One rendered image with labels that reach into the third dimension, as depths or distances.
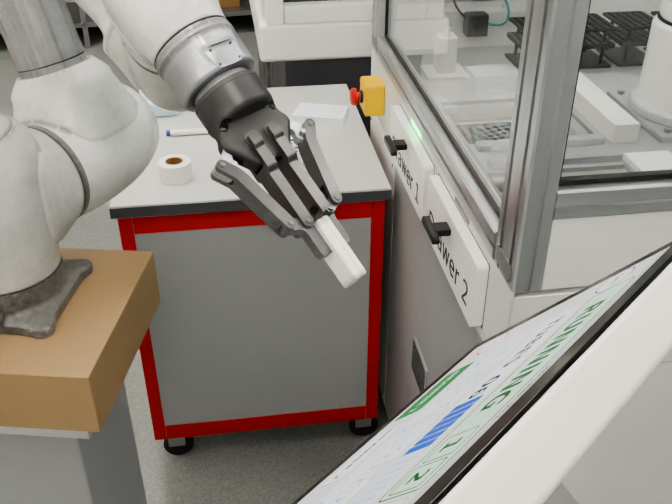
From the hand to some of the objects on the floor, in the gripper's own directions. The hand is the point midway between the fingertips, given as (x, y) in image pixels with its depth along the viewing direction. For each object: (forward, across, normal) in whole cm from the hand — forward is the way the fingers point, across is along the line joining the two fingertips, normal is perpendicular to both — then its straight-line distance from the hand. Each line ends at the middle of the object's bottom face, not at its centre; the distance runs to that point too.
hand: (336, 252), depth 79 cm
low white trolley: (+2, +48, +149) cm, 156 cm away
